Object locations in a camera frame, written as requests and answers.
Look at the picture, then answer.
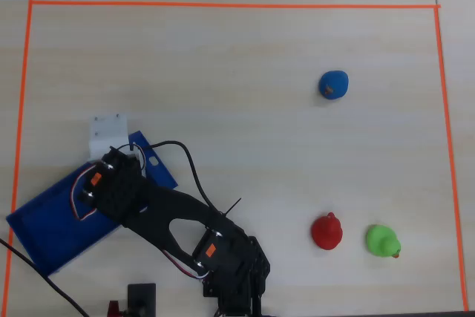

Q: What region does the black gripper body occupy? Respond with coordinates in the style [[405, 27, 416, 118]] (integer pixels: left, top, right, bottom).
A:
[[105, 146, 145, 181]]

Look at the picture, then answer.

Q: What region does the blue plastic box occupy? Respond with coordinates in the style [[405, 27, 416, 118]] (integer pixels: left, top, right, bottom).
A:
[[4, 130, 179, 277]]

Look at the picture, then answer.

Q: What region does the red rubber duck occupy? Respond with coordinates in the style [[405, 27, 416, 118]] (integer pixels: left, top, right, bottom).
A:
[[310, 212, 344, 252]]

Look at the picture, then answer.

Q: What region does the blue rubber duck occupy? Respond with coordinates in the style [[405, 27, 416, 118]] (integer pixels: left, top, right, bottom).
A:
[[318, 70, 350, 101]]

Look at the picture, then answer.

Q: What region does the green rubber duck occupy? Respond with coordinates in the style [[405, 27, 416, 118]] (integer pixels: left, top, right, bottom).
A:
[[364, 223, 402, 260]]

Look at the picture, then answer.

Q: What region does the orange tape strip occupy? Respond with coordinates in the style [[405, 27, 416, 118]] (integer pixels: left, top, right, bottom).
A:
[[1, 0, 34, 317], [433, 7, 470, 313], [28, 0, 442, 10]]

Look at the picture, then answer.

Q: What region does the black zip tie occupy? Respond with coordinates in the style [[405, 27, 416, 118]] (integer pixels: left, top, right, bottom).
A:
[[221, 197, 243, 218]]

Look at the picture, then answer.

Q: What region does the black table clamp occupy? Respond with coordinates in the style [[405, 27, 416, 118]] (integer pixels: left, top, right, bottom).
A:
[[127, 283, 157, 317]]

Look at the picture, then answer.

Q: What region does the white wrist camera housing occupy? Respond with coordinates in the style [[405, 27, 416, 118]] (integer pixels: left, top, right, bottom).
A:
[[88, 113, 129, 164]]

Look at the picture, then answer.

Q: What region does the white red servo wire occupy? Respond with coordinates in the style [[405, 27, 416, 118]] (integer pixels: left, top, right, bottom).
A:
[[161, 248, 211, 281], [70, 170, 103, 222]]

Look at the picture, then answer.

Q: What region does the black camera cable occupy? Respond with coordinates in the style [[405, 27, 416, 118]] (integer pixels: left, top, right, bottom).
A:
[[128, 140, 228, 220]]

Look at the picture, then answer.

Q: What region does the thick black cable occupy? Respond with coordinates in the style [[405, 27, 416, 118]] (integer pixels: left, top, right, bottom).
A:
[[0, 238, 90, 317]]

